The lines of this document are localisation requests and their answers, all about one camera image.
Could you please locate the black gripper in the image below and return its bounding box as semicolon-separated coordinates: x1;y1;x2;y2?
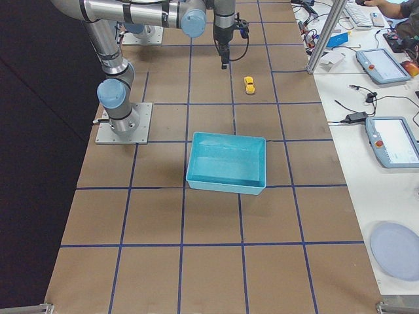
213;29;233;69

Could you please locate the yellow toy beetle car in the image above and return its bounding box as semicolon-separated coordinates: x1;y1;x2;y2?
244;76;255;95

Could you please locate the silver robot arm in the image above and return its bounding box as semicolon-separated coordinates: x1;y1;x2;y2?
122;1;237;69
52;1;213;133

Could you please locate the person forearm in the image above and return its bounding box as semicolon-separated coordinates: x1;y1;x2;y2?
364;0;410;20

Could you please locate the light blue plastic bin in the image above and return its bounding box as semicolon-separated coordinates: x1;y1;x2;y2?
186;132;267;195

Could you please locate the white folded cardboard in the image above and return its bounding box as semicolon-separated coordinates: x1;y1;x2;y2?
319;52;346;72

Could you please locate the blue small box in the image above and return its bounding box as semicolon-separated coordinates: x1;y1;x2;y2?
327;32;349;48

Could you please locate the white keyboard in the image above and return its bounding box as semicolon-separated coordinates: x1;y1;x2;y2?
342;2;373;30

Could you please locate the black power adapter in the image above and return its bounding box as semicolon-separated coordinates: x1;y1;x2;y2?
340;111;369;124

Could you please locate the upper teach pendant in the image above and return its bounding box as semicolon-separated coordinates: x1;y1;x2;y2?
355;48;411;84

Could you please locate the teach pendant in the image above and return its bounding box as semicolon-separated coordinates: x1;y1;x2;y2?
365;116;418;169
355;48;411;84

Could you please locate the lower teach pendant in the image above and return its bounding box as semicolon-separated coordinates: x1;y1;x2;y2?
365;116;418;169

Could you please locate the pale blue round plate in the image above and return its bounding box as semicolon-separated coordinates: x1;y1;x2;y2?
370;222;418;281

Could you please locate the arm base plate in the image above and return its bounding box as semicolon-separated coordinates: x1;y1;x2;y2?
95;103;153;145
122;24;164;46

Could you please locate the aluminium frame post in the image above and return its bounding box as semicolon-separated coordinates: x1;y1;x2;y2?
306;0;346;75

